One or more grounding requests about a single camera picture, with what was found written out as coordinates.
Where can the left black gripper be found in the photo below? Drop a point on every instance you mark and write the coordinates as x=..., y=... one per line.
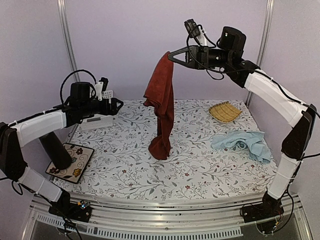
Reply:
x=114, y=110

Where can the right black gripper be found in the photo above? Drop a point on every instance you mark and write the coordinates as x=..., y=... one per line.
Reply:
x=200, y=53

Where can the dark red towel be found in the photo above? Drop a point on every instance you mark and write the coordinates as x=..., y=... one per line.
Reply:
x=159, y=94

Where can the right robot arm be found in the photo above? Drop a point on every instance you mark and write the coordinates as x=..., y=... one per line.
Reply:
x=226, y=57

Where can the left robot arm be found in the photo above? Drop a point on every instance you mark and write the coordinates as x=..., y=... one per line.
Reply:
x=85, y=101

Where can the white perforated plastic basket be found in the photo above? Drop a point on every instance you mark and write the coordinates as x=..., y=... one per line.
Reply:
x=99, y=121

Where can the floral patterned table mat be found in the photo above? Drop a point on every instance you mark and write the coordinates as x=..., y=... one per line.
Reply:
x=122, y=166

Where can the floral square ceramic plate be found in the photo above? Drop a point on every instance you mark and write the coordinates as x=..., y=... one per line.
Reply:
x=80, y=157

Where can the woven bamboo tray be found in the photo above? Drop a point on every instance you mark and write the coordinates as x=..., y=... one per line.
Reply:
x=224, y=112

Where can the light blue towel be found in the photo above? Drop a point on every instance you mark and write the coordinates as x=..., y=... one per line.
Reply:
x=251, y=140

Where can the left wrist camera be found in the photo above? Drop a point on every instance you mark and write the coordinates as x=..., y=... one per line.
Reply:
x=100, y=87

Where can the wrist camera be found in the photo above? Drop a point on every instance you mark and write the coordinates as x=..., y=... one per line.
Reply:
x=100, y=87
x=196, y=32

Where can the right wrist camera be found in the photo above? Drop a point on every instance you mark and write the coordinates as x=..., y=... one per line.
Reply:
x=196, y=32

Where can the left aluminium frame post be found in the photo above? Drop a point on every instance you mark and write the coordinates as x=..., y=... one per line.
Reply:
x=62, y=12

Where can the front aluminium rail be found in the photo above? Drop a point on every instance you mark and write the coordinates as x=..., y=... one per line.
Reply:
x=202, y=219

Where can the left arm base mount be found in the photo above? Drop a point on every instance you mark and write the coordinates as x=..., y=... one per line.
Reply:
x=81, y=211

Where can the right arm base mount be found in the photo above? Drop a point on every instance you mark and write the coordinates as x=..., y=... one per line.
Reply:
x=260, y=211

